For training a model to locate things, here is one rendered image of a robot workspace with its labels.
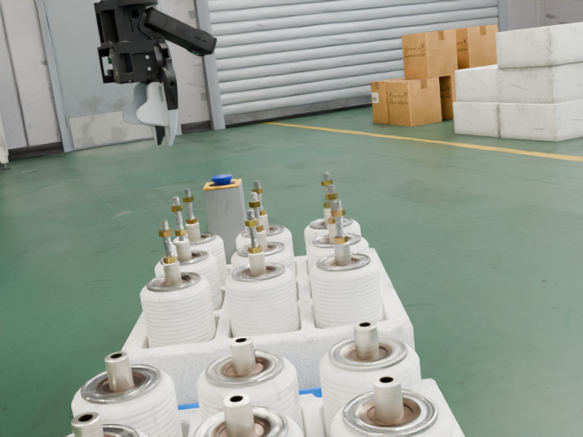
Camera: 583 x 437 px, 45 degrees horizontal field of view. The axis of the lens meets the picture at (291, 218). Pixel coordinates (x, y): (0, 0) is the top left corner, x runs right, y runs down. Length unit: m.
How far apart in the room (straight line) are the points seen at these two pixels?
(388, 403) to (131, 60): 0.63
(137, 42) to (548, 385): 0.79
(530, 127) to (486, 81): 0.43
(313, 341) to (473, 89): 3.24
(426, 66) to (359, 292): 3.97
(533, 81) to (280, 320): 2.85
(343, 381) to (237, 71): 5.78
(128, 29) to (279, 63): 5.49
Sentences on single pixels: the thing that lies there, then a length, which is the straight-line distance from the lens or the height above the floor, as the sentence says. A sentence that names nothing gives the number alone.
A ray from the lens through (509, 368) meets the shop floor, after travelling 1.23.
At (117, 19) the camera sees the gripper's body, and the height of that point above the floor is 0.61.
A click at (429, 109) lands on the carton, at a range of 4.85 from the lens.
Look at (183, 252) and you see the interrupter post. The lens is 1.09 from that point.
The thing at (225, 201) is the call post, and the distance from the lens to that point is 1.33.
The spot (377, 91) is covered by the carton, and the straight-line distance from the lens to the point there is 5.19.
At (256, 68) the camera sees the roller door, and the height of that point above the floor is 0.48.
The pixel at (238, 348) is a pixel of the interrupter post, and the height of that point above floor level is 0.28.
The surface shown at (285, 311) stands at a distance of 0.95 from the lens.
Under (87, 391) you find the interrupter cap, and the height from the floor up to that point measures 0.25.
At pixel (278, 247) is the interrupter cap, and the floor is 0.25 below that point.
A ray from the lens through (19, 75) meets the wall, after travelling 6.14.
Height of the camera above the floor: 0.53
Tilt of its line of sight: 13 degrees down
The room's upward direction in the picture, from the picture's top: 7 degrees counter-clockwise
